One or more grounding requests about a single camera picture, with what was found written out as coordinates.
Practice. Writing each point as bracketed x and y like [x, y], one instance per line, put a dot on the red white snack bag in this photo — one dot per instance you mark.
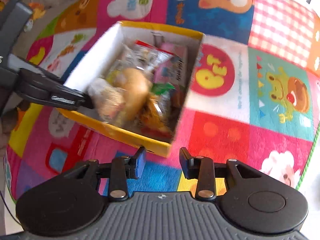
[143, 56]

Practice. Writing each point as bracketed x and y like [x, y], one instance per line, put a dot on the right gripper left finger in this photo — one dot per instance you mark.
[122, 169]

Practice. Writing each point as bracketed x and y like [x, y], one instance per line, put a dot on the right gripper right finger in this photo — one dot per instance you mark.
[202, 169]

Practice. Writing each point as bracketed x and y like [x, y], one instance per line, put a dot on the orange plush toy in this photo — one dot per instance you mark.
[39, 10]

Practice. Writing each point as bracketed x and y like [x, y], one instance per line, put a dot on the green mixed snack bag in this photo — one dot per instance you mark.
[155, 114]

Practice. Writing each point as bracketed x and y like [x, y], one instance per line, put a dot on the yellow cardboard shoe box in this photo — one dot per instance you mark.
[97, 63]

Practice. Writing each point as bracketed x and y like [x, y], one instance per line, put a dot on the colourful cartoon play mat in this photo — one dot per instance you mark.
[252, 92]

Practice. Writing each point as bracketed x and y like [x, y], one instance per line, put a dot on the bread bun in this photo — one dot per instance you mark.
[108, 101]
[136, 87]

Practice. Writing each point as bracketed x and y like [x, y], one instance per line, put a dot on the pink Volcano snack box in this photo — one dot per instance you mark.
[174, 69]

